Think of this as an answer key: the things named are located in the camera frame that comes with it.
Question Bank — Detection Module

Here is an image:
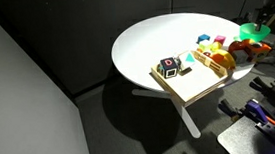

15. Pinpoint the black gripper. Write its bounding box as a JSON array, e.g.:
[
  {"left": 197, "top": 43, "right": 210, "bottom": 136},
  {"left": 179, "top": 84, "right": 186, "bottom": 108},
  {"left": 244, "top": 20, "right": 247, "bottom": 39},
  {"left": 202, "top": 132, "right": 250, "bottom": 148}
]
[{"left": 253, "top": 3, "right": 275, "bottom": 32}]

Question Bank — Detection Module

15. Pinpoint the orange plush block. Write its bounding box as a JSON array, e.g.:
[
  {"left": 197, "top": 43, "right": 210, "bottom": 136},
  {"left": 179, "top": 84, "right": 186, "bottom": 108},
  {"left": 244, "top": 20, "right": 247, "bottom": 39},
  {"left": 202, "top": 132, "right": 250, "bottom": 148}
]
[{"left": 239, "top": 38, "right": 274, "bottom": 64}]

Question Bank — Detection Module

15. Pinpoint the white plush block teal triangle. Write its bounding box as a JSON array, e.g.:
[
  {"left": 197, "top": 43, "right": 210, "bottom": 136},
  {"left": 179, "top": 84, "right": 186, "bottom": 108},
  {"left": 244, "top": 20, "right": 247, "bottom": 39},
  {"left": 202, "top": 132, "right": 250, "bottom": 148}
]
[{"left": 175, "top": 50, "right": 197, "bottom": 74}]

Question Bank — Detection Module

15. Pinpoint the wooden tray box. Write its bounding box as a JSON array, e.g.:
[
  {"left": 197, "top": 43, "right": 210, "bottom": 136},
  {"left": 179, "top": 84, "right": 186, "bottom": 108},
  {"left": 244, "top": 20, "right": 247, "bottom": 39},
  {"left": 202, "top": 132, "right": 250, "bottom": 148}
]
[{"left": 148, "top": 46, "right": 233, "bottom": 107}]

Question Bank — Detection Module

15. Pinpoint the black plush letter block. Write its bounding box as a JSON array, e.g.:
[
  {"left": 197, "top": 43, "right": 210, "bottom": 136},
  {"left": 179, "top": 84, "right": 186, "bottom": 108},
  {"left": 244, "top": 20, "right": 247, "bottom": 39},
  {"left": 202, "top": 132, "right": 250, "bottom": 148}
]
[{"left": 155, "top": 56, "right": 181, "bottom": 80}]

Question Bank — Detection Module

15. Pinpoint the green plastic bowl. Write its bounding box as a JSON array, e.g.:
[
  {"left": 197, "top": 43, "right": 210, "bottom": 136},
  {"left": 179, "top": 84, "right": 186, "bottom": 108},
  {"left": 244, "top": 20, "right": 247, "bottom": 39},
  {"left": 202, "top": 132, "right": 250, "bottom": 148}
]
[{"left": 237, "top": 20, "right": 273, "bottom": 44}]

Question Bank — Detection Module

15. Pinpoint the red toy tomato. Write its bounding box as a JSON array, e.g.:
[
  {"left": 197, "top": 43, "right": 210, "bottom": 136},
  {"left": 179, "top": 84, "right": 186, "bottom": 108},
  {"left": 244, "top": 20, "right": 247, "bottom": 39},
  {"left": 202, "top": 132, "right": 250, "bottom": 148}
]
[{"left": 227, "top": 39, "right": 248, "bottom": 60}]

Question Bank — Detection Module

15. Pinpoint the gray cube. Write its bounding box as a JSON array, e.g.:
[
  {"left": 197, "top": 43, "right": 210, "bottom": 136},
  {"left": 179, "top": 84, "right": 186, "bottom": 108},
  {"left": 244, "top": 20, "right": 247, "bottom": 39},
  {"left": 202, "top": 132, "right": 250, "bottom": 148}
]
[{"left": 235, "top": 48, "right": 250, "bottom": 64}]

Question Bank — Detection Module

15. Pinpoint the magenta cube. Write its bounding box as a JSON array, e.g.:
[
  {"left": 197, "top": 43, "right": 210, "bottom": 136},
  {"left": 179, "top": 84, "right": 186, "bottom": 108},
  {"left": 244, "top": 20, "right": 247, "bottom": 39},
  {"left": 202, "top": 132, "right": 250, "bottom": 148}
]
[{"left": 212, "top": 34, "right": 228, "bottom": 46}]

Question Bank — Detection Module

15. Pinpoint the yellow toy banana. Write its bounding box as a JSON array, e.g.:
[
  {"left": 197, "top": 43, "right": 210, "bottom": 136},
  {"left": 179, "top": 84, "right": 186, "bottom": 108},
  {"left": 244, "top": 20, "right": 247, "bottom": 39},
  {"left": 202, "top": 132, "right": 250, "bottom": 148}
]
[{"left": 209, "top": 47, "right": 237, "bottom": 71}]

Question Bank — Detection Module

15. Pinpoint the yellow-green toy fruit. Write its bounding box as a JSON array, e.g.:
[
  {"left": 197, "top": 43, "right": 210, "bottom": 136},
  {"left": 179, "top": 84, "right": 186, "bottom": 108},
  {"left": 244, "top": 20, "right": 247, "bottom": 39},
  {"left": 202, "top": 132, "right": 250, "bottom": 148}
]
[{"left": 208, "top": 41, "right": 224, "bottom": 53}]

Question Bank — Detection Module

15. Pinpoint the blue cube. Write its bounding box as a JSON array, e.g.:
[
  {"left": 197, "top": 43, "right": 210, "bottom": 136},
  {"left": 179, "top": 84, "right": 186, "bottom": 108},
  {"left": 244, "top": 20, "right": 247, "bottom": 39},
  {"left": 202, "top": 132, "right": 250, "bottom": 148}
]
[{"left": 196, "top": 33, "right": 212, "bottom": 46}]

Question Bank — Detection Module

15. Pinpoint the light green cube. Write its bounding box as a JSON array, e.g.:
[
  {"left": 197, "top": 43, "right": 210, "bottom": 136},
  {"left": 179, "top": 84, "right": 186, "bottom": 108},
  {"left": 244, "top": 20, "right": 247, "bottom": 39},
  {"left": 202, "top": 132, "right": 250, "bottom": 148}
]
[{"left": 198, "top": 40, "right": 211, "bottom": 52}]

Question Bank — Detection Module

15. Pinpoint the black spring clamp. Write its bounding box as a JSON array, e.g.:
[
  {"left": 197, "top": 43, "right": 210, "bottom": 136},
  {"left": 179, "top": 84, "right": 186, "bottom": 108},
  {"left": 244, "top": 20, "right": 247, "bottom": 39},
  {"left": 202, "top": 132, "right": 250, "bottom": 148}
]
[
  {"left": 248, "top": 75, "right": 275, "bottom": 99},
  {"left": 218, "top": 97, "right": 248, "bottom": 122}
]

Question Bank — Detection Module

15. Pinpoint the purple clamp orange handle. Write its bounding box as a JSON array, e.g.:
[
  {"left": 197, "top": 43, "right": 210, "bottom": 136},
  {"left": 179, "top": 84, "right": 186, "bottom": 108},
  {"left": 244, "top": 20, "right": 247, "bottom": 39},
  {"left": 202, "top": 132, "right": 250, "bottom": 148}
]
[{"left": 245, "top": 96, "right": 275, "bottom": 130}]

